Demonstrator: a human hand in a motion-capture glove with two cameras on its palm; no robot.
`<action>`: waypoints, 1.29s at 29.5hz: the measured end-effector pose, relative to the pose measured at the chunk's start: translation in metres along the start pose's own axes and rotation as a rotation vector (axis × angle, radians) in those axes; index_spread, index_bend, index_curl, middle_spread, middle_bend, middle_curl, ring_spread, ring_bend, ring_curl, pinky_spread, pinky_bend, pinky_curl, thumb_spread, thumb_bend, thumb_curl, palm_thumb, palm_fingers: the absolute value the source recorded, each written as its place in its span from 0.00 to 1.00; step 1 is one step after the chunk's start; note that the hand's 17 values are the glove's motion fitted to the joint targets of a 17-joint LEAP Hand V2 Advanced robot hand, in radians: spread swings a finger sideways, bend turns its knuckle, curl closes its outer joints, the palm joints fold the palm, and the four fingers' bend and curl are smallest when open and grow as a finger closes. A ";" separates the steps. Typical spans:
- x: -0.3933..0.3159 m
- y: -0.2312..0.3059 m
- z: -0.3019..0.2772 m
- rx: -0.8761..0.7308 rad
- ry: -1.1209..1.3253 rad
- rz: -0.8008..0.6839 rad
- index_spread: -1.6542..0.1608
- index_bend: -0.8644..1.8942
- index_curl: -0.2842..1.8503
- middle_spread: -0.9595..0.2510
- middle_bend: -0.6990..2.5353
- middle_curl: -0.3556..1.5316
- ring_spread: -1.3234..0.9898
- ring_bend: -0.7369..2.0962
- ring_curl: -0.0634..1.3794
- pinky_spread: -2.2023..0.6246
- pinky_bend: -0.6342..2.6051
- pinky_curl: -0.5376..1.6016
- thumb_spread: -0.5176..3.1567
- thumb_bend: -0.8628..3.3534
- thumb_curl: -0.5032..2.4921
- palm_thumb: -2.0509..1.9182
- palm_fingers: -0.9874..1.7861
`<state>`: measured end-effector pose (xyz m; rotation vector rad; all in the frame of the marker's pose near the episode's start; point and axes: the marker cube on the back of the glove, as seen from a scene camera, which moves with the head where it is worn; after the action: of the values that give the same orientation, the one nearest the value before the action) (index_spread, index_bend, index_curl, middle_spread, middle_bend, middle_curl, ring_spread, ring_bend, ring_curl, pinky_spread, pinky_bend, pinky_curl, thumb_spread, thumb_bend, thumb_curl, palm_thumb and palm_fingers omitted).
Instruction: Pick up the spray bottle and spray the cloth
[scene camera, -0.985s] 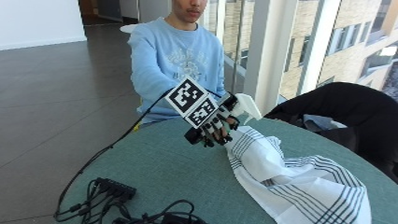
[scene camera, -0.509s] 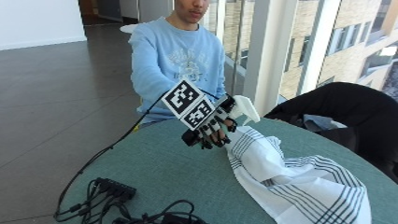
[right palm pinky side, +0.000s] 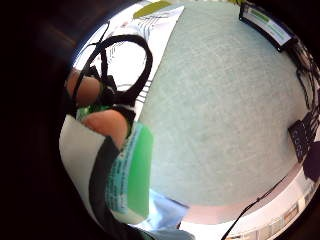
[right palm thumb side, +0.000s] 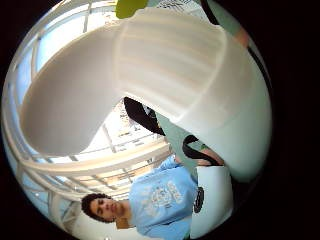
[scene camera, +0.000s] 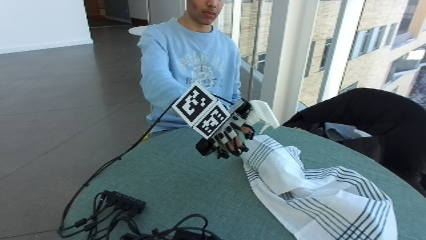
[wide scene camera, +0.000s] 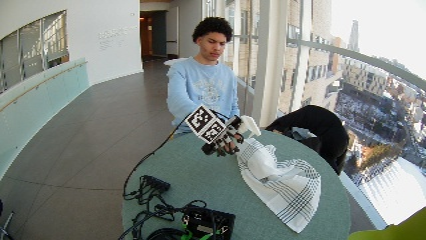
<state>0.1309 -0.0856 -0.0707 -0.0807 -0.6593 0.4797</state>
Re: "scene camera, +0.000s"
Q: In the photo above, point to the slim white window post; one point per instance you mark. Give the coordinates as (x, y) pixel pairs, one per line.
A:
(340, 50)

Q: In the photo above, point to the white window pillar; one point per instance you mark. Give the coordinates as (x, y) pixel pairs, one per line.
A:
(286, 53)

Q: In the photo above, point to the white cloth with dark stripes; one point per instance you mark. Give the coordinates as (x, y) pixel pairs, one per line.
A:
(310, 190)

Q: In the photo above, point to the the person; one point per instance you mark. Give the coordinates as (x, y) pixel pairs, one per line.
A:
(187, 56)

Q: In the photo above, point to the white round table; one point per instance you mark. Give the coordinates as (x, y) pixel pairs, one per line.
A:
(137, 30)

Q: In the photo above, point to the black jacket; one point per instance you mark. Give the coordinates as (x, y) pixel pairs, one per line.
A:
(381, 123)

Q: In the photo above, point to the pale grey cloth in jacket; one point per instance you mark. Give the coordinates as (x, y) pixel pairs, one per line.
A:
(344, 131)

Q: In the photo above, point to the white cube of black markers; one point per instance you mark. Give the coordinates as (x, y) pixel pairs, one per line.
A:
(201, 110)

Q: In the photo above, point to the black box device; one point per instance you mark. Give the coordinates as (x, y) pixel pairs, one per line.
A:
(193, 234)

